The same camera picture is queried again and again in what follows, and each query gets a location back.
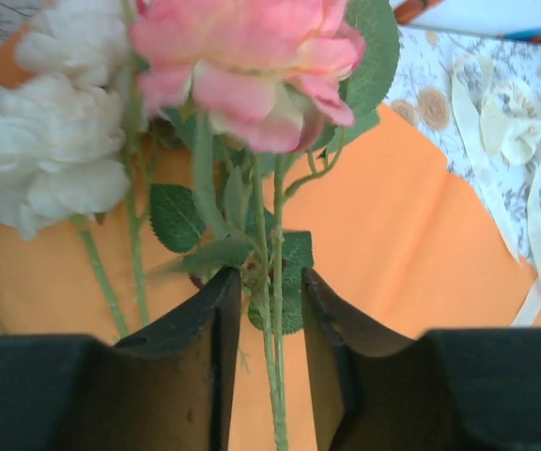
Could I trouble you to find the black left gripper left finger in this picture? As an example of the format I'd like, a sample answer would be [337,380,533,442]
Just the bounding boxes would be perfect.
[61,267,242,451]

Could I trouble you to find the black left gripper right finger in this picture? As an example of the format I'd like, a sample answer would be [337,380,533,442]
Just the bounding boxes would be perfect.
[301,268,455,451]

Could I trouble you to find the orange wrapping paper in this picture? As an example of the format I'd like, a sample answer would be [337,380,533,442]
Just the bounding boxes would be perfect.
[0,23,541,451]

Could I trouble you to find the white peony spray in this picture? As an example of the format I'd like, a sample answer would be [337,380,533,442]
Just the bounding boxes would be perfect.
[0,0,157,342]

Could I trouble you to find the cream ribbon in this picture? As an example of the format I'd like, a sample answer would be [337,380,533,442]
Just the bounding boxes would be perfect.
[451,51,541,328]

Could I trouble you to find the large pink rose spray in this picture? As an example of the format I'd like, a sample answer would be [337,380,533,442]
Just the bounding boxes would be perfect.
[129,0,401,451]

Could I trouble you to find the floral printed tablecloth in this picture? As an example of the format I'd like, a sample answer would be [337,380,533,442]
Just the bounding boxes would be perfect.
[385,25,541,283]

